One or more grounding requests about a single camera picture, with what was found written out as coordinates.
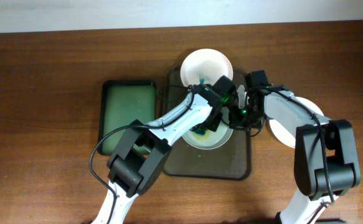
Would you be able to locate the green and yellow sponge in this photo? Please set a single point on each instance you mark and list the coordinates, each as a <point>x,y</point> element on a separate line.
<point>201,132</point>

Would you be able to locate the white plate bottom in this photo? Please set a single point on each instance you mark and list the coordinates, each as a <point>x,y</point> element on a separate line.
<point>214,140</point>

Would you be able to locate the white plate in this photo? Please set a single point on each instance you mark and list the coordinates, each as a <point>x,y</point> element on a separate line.
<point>286,136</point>
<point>205,66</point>
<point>214,140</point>

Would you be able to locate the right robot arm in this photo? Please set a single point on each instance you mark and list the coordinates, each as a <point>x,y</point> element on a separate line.
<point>326,164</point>

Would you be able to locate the white plate top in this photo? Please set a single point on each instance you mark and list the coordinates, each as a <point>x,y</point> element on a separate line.
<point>205,66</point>

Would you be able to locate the large brown serving tray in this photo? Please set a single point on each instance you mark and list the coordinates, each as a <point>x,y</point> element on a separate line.
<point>231,161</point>

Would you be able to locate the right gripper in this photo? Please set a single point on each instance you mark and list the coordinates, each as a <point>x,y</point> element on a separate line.
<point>236,122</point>

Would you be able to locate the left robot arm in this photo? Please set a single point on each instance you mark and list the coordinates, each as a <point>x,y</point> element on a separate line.
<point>139,157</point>

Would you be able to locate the small dark green tray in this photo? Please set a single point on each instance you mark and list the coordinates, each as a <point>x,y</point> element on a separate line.
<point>123,101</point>

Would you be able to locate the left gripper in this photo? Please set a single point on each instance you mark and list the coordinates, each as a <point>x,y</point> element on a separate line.
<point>213,127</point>

